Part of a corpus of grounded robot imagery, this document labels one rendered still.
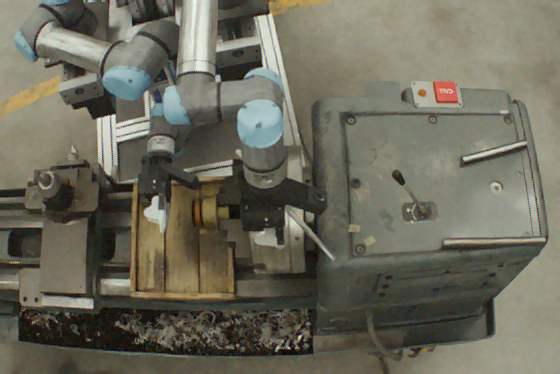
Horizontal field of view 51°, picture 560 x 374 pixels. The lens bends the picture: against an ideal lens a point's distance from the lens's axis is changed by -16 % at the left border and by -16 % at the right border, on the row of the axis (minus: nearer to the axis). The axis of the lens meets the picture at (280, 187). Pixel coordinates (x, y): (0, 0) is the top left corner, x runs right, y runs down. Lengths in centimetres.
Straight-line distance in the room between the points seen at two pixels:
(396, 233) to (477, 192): 23
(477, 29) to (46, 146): 229
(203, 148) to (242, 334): 95
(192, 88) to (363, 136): 52
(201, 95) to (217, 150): 156
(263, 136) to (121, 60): 56
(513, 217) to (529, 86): 183
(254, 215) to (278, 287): 62
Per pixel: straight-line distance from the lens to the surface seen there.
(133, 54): 160
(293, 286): 190
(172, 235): 196
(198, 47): 130
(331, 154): 161
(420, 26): 342
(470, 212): 158
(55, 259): 195
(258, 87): 124
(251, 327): 215
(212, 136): 283
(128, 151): 288
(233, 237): 169
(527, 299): 292
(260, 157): 118
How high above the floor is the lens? 270
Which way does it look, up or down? 67 degrees down
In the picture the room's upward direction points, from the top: 8 degrees counter-clockwise
